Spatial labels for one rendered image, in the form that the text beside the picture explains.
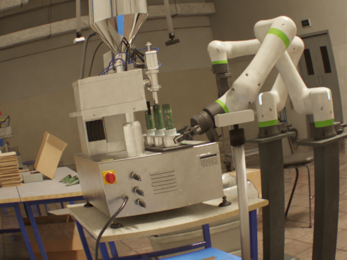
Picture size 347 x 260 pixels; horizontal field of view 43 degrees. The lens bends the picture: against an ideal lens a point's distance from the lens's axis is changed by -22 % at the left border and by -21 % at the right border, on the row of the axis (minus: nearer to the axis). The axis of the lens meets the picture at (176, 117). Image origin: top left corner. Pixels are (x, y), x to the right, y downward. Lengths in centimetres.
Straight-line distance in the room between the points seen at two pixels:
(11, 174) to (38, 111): 881
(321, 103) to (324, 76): 736
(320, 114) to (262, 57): 46
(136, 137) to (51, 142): 182
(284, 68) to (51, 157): 199
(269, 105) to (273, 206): 61
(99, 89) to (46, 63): 1050
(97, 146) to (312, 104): 101
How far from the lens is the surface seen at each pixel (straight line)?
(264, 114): 298
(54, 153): 377
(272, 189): 304
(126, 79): 200
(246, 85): 204
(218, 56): 298
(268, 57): 214
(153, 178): 200
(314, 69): 999
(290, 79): 246
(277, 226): 312
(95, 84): 197
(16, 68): 1237
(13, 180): 360
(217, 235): 298
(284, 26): 225
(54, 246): 373
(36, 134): 1232
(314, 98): 239
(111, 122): 230
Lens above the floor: 122
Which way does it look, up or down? 2 degrees down
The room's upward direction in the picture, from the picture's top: 8 degrees counter-clockwise
